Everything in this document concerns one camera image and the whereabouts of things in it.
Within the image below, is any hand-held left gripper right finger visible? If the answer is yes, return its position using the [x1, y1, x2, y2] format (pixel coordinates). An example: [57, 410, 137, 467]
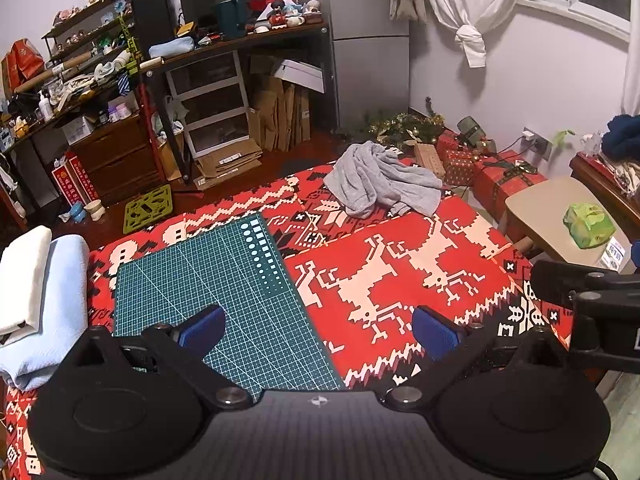
[385, 305, 576, 409]

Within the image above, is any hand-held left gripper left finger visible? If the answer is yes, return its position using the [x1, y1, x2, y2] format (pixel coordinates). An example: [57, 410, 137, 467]
[55, 305, 253, 409]

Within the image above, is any grey t-shirt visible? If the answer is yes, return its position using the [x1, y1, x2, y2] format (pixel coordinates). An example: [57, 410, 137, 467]
[322, 141, 443, 219]

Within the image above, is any white packet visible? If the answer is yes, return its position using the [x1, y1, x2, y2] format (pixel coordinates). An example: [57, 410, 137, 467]
[600, 237, 629, 272]

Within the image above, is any green plastic bag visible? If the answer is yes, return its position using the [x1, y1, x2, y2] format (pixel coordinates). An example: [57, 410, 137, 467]
[562, 202, 616, 250]

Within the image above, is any green cutting mat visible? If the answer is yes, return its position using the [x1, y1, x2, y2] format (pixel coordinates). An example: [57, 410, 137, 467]
[111, 212, 347, 402]

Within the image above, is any beige stool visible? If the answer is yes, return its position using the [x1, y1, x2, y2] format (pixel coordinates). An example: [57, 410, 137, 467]
[505, 176, 637, 267]

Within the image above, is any wooden side table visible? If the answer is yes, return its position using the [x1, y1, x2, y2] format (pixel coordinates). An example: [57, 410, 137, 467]
[570, 151, 640, 241]

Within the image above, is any red patterned blanket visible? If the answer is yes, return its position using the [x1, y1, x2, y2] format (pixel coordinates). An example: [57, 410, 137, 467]
[0, 157, 576, 480]

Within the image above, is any red gift box green ribbon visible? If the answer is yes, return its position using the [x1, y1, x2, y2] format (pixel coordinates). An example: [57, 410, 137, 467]
[472, 149, 549, 222]

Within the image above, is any dark blue knit cloth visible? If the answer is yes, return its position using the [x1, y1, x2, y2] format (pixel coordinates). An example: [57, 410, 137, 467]
[601, 114, 640, 159]

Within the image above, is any lime green perforated board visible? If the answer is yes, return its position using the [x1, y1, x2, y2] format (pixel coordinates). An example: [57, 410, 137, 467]
[123, 185, 174, 235]

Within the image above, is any light blue folded blanket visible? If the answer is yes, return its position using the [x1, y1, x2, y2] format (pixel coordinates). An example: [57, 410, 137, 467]
[0, 235, 91, 392]

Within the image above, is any patterned red gift box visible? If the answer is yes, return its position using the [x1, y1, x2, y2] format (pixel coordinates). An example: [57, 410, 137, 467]
[436, 130, 482, 187]

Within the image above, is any flat cardboard box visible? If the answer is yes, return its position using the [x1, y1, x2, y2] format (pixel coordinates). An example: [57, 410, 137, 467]
[192, 137, 264, 191]

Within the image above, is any white folded cloth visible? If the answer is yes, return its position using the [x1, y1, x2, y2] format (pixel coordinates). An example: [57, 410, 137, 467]
[0, 225, 53, 347]

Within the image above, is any red printed carton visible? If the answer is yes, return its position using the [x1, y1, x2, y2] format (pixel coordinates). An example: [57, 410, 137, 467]
[65, 152, 101, 202]
[51, 166, 81, 208]

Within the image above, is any wooden drawer cabinet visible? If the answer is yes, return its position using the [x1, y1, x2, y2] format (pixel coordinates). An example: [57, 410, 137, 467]
[62, 112, 162, 202]

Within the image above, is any christmas garland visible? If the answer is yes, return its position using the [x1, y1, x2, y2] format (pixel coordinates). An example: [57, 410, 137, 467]
[345, 97, 447, 150]

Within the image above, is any white plastic drawer unit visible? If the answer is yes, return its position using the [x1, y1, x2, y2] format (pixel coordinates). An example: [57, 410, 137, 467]
[165, 51, 251, 159]

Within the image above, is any silver refrigerator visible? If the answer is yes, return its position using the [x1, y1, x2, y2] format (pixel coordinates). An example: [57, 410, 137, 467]
[292, 0, 432, 133]

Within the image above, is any white flat box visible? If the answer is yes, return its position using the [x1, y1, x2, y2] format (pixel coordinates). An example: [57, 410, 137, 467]
[272, 58, 326, 94]

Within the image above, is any light blue pouch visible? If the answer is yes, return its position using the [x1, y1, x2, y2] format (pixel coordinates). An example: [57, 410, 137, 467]
[148, 36, 195, 59]

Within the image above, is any cardboard tube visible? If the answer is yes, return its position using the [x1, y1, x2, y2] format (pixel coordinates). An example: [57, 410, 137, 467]
[14, 50, 132, 94]

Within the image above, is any white knotted curtain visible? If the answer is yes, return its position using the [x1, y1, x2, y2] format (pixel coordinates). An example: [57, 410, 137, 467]
[422, 0, 536, 68]

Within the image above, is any black speaker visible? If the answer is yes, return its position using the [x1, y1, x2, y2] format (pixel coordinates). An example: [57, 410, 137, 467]
[131, 0, 181, 59]

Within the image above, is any orange bag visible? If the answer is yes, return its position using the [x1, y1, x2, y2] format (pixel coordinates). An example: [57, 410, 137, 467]
[2, 39, 46, 96]

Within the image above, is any group of plush toy figures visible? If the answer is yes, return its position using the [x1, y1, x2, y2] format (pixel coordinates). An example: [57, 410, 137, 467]
[255, 0, 322, 32]

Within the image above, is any wall socket with charger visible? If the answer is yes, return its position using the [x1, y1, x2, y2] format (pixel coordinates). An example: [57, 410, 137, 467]
[522, 127, 554, 161]

